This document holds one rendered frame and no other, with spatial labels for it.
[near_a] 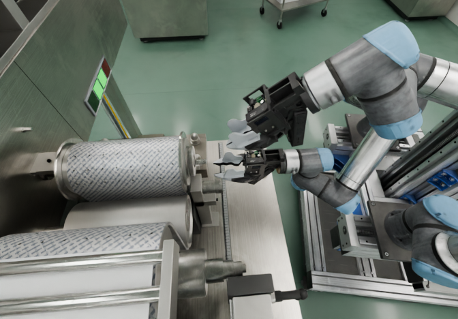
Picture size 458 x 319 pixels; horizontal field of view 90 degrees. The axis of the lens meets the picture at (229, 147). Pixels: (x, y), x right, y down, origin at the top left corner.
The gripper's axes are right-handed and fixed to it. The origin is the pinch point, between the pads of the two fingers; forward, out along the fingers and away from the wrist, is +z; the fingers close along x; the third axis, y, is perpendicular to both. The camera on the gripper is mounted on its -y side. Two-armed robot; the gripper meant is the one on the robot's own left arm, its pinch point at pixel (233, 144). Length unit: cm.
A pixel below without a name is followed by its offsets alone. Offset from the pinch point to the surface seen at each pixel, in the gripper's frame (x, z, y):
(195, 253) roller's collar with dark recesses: 23.7, 1.8, 9.9
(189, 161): 2.9, 8.6, 5.4
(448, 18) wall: -288, -183, -315
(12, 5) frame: -26, 21, 44
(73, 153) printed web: 0.8, 25.4, 23.6
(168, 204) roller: 10.7, 15.9, 5.1
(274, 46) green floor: -249, 22, -150
